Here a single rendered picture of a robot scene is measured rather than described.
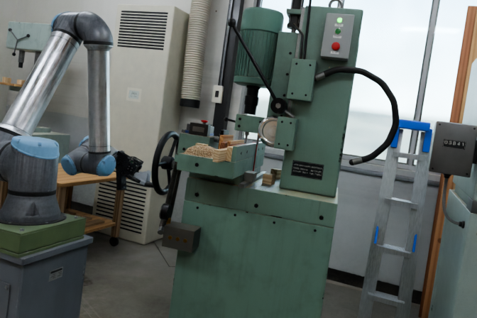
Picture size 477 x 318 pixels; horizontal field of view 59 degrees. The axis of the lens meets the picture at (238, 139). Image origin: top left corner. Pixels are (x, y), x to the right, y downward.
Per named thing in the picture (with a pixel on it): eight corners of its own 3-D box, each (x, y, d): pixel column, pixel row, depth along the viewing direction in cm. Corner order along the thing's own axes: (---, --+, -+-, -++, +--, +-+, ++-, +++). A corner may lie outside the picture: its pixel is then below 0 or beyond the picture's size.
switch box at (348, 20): (321, 58, 161) (327, 16, 160) (347, 61, 159) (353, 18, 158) (320, 56, 155) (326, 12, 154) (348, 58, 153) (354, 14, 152)
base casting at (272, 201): (216, 185, 206) (218, 167, 206) (335, 206, 193) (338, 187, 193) (183, 199, 163) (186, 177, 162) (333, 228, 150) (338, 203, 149)
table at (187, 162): (204, 155, 211) (205, 143, 211) (262, 165, 204) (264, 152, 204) (151, 165, 152) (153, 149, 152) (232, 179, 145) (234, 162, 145)
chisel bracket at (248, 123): (237, 133, 184) (240, 113, 184) (268, 138, 181) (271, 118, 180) (233, 133, 177) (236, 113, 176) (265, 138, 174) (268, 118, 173)
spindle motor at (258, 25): (238, 86, 189) (248, 16, 187) (277, 90, 185) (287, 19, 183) (228, 81, 172) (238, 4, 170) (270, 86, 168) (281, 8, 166)
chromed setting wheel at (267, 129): (256, 144, 167) (260, 113, 167) (287, 149, 165) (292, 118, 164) (255, 145, 164) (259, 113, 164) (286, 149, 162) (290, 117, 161)
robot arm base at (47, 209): (33, 227, 133) (35, 196, 133) (-16, 218, 138) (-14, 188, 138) (72, 216, 151) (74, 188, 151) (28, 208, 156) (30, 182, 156)
